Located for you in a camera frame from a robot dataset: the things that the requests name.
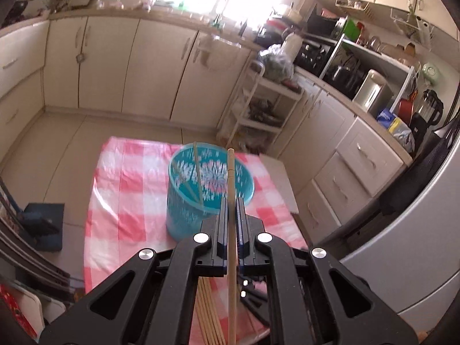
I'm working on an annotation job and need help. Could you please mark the wire dish rack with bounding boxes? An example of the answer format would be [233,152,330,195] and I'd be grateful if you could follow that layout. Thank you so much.
[391,10,436,45]

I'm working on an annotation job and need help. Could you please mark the black stick utensil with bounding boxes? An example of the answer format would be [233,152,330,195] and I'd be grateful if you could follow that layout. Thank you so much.
[240,280,270,327]

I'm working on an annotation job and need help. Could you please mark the white counter shelf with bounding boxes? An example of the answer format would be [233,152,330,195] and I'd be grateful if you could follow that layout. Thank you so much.
[321,32,419,98]

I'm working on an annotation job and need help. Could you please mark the metal folding chair frame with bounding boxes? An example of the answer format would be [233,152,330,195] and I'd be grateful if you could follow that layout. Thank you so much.
[0,178,85,304]

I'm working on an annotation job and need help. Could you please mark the black cooking pot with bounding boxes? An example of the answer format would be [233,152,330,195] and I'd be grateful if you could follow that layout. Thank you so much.
[326,64,361,87]

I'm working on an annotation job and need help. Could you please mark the cream lower kitchen cabinets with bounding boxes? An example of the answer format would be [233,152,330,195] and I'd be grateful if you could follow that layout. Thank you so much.
[0,14,252,127]

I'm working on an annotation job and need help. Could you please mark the pink checkered tablecloth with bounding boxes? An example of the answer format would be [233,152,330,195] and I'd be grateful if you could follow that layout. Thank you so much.
[83,136,310,345]

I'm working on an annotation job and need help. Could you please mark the blue plastic cutout basket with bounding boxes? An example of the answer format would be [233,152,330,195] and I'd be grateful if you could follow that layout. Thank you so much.
[165,142,256,242]

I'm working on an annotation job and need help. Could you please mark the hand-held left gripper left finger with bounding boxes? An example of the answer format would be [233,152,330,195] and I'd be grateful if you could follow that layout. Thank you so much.
[38,198,229,345]

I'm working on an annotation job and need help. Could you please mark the kitchen faucet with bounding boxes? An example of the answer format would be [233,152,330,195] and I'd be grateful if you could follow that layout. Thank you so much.
[215,0,231,26]

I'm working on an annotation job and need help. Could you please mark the red pot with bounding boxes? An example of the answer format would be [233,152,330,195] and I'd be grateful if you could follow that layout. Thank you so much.
[399,97,418,116]

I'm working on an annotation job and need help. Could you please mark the dark blue stool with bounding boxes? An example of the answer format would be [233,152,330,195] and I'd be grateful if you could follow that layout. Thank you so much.
[21,202,66,253]

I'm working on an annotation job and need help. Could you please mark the blue snack packet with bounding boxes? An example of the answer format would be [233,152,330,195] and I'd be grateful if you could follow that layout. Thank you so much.
[377,109,399,129]

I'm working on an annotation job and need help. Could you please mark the black hanging jacket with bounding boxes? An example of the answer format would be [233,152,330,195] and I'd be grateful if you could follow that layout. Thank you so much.
[380,120,460,217]

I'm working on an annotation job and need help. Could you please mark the bag of greens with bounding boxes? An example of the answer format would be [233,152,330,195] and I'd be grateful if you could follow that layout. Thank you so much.
[258,44,296,81]

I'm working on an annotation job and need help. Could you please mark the silver refrigerator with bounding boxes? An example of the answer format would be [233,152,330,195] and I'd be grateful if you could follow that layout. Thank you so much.
[340,126,460,333]

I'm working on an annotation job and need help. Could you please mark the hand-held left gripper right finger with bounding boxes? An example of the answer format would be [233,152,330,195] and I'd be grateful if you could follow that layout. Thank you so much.
[235,198,421,345]

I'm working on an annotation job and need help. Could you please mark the black countertop oven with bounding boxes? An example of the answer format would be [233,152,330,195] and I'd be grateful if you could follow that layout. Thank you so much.
[294,39,337,77]

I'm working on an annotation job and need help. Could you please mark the cream cabinets with drawers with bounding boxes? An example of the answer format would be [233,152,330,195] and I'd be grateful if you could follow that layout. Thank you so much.
[280,75,414,232]

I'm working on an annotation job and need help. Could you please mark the white shelf cart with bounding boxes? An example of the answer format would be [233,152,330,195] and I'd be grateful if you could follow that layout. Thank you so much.
[221,59,306,153]

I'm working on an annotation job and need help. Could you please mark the pale green kettle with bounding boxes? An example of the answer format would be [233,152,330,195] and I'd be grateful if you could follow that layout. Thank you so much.
[421,63,447,87]

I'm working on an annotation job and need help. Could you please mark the green cutting board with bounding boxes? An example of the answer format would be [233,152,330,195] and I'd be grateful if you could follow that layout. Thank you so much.
[341,17,361,43]

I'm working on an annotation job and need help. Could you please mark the crumpled plastic bag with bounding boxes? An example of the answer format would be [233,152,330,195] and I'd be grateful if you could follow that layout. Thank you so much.
[389,118,416,152]

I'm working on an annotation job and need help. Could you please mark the red patterned cushion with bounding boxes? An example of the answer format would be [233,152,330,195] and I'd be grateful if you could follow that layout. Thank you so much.
[0,283,38,336]

